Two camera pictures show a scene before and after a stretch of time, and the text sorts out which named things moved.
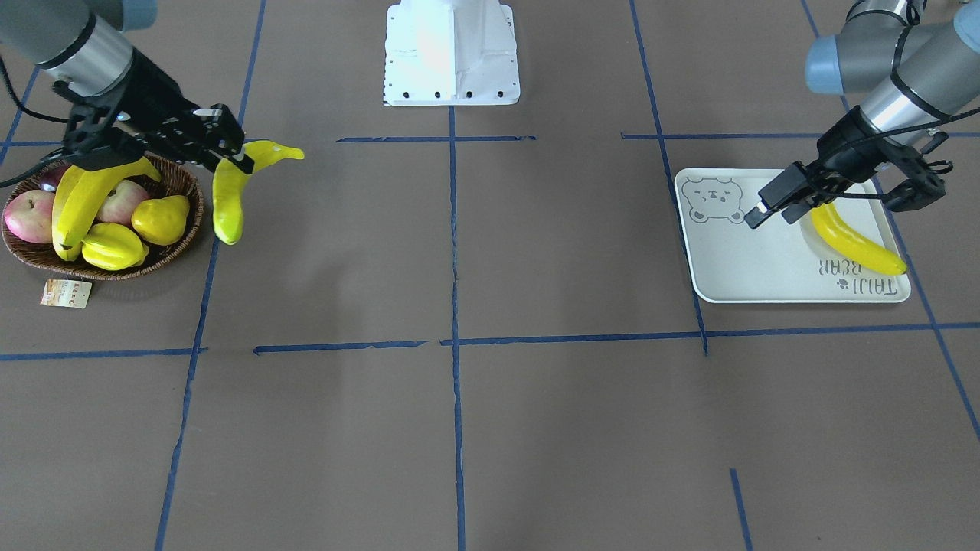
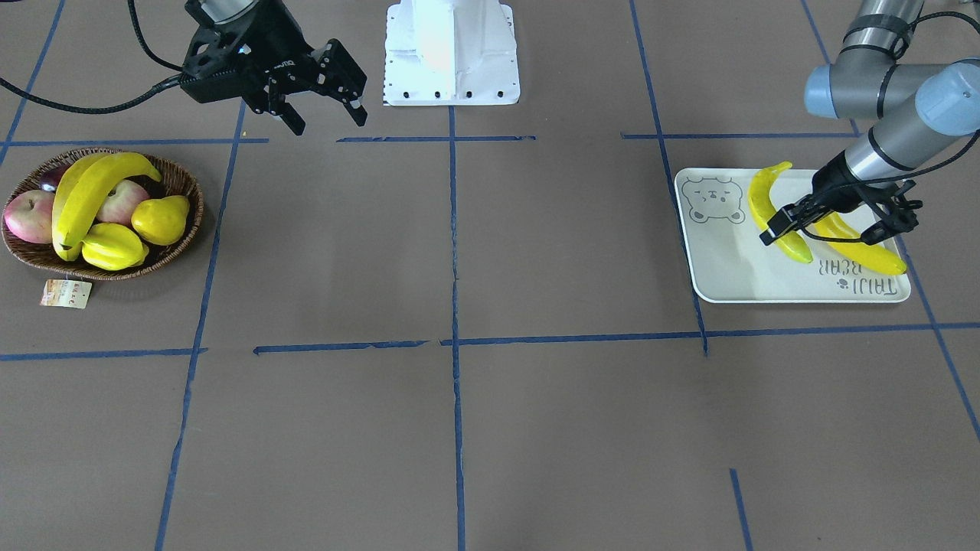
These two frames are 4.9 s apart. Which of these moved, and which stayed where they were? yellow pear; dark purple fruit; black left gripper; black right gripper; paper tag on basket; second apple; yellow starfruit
Moved: black right gripper; black left gripper
Stayed: yellow starfruit; paper tag on basket; dark purple fruit; second apple; yellow pear
